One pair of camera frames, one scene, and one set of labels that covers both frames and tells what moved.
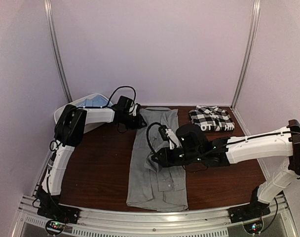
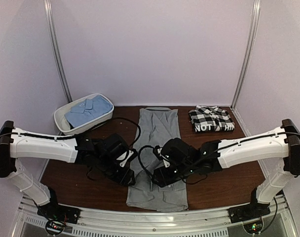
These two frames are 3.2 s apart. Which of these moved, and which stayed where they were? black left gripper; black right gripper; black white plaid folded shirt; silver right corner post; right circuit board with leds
Moved: black left gripper; black right gripper
Stayed: right circuit board with leds; black white plaid folded shirt; silver right corner post
